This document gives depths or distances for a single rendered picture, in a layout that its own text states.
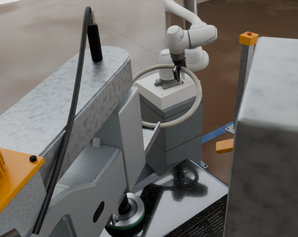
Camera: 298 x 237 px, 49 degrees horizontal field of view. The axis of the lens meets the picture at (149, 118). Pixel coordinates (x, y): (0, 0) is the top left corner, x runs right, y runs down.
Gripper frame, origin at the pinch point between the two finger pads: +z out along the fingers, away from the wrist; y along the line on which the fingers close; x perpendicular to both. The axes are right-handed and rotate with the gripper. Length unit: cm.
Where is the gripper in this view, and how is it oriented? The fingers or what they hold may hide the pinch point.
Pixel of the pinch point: (181, 78)
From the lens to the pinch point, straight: 216.7
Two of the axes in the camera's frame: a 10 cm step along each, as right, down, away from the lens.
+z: 1.8, 5.6, 8.1
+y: -5.3, 7.5, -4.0
